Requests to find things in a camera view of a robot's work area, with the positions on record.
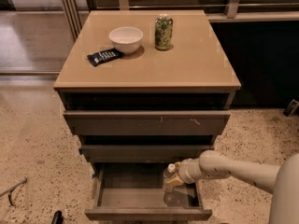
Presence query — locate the black object on floor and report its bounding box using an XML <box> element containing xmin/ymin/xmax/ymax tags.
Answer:
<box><xmin>51</xmin><ymin>210</ymin><xmax>63</xmax><ymax>224</ymax></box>

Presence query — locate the dark blue snack packet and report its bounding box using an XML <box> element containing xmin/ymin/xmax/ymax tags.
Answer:
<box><xmin>87</xmin><ymin>49</ymin><xmax>122</xmax><ymax>67</ymax></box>

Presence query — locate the grey drawer cabinet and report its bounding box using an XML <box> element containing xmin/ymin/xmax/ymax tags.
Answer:
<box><xmin>53</xmin><ymin>9</ymin><xmax>242</xmax><ymax>179</ymax></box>

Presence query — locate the white ceramic bowl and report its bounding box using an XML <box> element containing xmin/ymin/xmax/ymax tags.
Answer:
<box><xmin>108</xmin><ymin>27</ymin><xmax>143</xmax><ymax>54</ymax></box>

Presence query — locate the small dark floor device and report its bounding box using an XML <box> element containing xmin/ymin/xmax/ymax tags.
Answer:
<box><xmin>283</xmin><ymin>99</ymin><xmax>299</xmax><ymax>117</ymax></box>

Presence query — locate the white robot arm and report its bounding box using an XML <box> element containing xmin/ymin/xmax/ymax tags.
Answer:
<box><xmin>164</xmin><ymin>150</ymin><xmax>299</xmax><ymax>224</ymax></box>

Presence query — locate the grey middle drawer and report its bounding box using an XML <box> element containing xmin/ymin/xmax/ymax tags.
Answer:
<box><xmin>80</xmin><ymin>145</ymin><xmax>214</xmax><ymax>163</ymax></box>

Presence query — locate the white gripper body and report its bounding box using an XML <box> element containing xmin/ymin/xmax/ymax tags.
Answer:
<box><xmin>178</xmin><ymin>159</ymin><xmax>200</xmax><ymax>184</ymax></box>

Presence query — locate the metal window railing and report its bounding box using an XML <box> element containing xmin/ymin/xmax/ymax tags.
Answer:
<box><xmin>61</xmin><ymin>0</ymin><xmax>299</xmax><ymax>37</ymax></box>

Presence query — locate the green drink can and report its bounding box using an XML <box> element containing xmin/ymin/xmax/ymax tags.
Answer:
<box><xmin>155</xmin><ymin>14</ymin><xmax>173</xmax><ymax>50</ymax></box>

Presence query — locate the clear blue-labelled plastic bottle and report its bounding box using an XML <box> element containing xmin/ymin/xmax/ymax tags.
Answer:
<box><xmin>163</xmin><ymin>163</ymin><xmax>176</xmax><ymax>193</ymax></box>

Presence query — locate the grey open bottom drawer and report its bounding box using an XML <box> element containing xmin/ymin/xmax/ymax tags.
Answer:
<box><xmin>85</xmin><ymin>163</ymin><xmax>212</xmax><ymax>222</ymax></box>

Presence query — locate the grey top drawer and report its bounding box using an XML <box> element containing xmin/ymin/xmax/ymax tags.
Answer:
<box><xmin>64</xmin><ymin>111</ymin><xmax>230</xmax><ymax>135</ymax></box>

